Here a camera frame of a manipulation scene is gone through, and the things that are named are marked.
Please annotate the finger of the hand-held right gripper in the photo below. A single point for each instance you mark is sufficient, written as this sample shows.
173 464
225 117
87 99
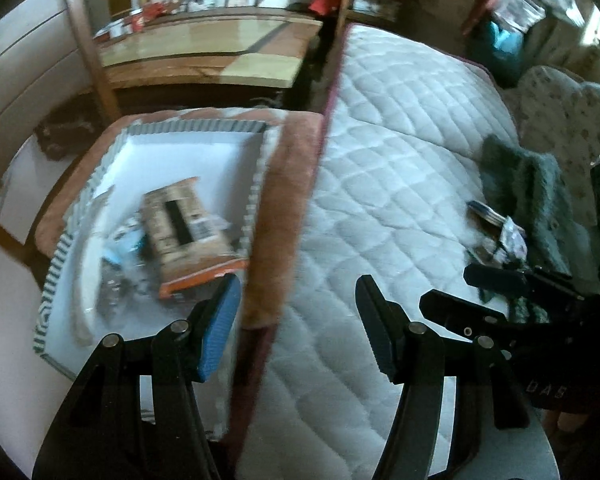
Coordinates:
505 280
455 312

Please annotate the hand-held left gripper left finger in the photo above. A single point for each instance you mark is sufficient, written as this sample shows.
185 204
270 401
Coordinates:
220 330

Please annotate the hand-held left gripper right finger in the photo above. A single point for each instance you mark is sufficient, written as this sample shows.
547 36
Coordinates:
380 340

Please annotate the shiny crinkled snack packet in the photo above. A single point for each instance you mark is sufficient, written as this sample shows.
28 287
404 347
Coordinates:
512 240

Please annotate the clear snack bag yellow band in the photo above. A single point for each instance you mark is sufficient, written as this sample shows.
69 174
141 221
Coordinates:
130 290

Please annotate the orange-edged cracker pack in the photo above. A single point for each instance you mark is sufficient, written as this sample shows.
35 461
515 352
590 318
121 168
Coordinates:
180 240

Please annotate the white box striped rim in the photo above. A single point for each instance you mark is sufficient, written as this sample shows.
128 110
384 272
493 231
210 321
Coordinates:
180 155

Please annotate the dark striped snack packet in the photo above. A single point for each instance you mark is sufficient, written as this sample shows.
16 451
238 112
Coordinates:
485 212

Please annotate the green knit sweater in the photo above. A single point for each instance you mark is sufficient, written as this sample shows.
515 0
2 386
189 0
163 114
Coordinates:
540 185

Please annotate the blue white snack packet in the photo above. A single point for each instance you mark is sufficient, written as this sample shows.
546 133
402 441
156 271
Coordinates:
122 245

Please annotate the pink plush cushion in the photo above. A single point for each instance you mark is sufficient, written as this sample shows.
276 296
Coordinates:
285 210

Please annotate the white quilted mattress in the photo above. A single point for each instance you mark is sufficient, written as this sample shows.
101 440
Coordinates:
380 185

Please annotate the floral pillow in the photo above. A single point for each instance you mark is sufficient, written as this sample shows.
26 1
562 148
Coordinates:
565 110

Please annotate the teal cloth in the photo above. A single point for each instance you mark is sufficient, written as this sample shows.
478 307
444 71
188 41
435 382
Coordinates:
502 45

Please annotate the dark bundle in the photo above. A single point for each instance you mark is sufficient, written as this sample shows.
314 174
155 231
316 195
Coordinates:
65 132

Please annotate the glass-top wooden table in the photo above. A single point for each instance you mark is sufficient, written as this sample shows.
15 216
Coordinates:
205 35

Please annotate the red gift box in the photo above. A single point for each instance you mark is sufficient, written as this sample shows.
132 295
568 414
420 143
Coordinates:
127 22

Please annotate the framed couple photo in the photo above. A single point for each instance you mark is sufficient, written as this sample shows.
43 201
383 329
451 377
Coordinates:
202 1

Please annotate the small framed photo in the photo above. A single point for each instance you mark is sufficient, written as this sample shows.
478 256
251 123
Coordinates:
237 0

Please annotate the red plush toys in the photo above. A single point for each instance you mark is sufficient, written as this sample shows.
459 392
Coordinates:
160 2

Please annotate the wooden chair frame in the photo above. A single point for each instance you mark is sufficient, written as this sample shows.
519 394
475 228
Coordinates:
92 60

